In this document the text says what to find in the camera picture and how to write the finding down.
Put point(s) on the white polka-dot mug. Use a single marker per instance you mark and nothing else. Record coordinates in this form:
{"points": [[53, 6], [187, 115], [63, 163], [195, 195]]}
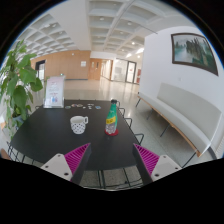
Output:
{"points": [[78, 126]]}

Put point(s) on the green leafy potted plant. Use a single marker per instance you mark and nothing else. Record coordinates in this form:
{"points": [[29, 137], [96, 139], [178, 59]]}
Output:
{"points": [[20, 86]]}

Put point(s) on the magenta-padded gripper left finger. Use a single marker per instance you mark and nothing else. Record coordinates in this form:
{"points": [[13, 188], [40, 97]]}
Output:
{"points": [[56, 165]]}

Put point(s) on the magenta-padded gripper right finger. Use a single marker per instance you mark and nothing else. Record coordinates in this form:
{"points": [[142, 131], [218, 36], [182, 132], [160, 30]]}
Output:
{"points": [[165, 165]]}

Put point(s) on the flat round red coaster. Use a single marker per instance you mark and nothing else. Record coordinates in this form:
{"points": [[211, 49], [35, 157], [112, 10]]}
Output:
{"points": [[115, 133]]}

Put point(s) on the small blue card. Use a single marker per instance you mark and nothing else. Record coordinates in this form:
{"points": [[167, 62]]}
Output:
{"points": [[98, 107]]}

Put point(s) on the small round badge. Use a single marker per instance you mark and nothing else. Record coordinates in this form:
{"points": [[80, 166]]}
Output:
{"points": [[73, 105], [80, 105], [67, 107]]}

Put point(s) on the green plastic drink bottle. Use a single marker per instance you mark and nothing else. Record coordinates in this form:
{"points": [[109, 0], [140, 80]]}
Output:
{"points": [[111, 116]]}

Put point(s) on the long white bench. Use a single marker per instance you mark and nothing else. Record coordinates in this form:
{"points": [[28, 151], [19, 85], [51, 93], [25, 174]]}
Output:
{"points": [[190, 113]]}

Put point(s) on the framed landscape painting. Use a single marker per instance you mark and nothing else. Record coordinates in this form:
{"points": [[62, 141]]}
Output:
{"points": [[195, 51]]}

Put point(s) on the acrylic table sign stand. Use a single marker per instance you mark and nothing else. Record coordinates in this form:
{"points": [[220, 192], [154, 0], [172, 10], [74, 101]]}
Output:
{"points": [[54, 91]]}

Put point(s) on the ceiling lights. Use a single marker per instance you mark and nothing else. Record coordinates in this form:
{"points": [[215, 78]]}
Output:
{"points": [[140, 50]]}

